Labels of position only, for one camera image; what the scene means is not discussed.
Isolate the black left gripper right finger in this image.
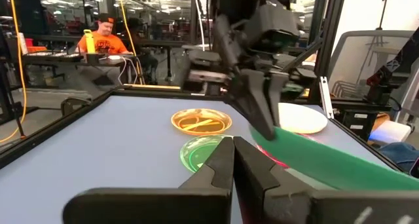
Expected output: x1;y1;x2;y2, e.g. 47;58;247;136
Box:
233;136;419;224

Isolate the person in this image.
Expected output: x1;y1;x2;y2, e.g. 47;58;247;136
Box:
75;12;134;56

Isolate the large green plastic plate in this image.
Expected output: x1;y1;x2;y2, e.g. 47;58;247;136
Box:
249;124;419;192

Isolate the yellow bottle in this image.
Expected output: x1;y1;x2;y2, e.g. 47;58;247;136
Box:
82;29;97;55

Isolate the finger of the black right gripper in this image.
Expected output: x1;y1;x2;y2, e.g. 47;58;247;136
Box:
228;69;276;142
267;70;291;127

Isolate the person's leg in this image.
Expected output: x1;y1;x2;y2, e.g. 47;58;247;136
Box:
378;141;419;173

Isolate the grey mesh office chair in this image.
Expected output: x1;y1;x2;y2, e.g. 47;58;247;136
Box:
327;29;419;101

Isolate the small orange transparent plate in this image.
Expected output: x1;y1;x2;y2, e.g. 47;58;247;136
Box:
170;107;233;137

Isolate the white box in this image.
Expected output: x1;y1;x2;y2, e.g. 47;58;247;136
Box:
367;119;412;147

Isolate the white metal bracket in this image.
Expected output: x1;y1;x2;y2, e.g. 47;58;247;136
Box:
318;75;335;120

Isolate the black box with labels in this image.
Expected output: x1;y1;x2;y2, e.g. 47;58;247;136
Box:
339;108;381;142

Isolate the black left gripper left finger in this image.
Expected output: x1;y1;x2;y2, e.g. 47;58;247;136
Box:
62;137;236;224

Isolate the small pink transparent plate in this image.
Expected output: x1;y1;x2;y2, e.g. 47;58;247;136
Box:
254;133;320;170

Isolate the small green transparent plate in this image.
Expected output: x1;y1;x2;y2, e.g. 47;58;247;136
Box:
179;134;234;174

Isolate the black table frame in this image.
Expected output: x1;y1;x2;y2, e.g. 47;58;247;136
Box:
0;88;407;173

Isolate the white hanging cable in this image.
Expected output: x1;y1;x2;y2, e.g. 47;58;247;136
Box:
192;0;206;52

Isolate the black frame post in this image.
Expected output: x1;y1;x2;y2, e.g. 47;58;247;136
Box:
308;0;348;104

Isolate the black desk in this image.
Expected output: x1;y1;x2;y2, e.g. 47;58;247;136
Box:
22;50;140;68

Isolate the hanging yellow cable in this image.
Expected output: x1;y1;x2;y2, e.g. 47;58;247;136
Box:
0;0;28;144
115;0;145;86

